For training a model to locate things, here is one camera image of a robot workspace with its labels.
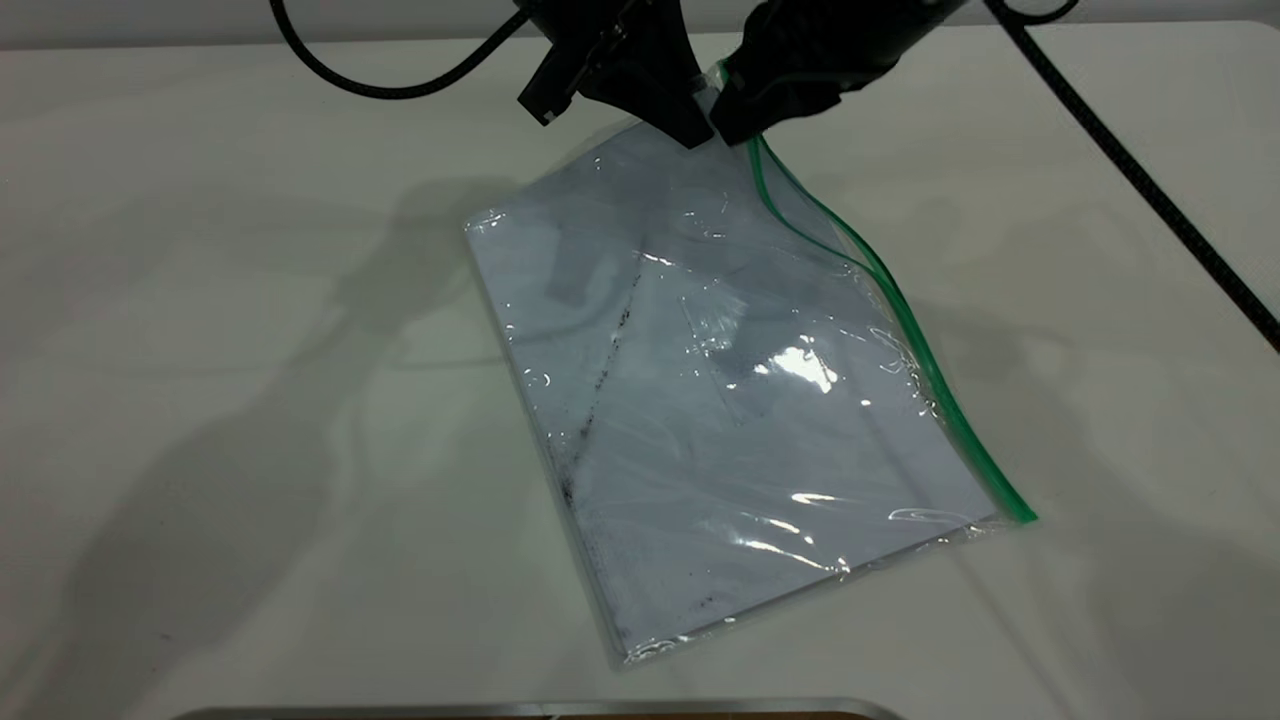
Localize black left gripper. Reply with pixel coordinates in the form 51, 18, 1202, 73
517, 0, 717, 150

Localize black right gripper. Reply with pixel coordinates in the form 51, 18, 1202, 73
708, 0, 969, 147

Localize clear plastic zipper bag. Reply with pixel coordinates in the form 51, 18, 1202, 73
463, 60, 1039, 671

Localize white smudged paper sheet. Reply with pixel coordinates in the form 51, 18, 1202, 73
470, 125, 1001, 651

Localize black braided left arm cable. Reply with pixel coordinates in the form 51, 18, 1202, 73
268, 0, 533, 100

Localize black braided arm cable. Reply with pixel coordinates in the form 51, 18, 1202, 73
982, 0, 1280, 353
268, 0, 533, 100

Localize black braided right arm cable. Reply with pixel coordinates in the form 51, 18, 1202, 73
982, 0, 1280, 353

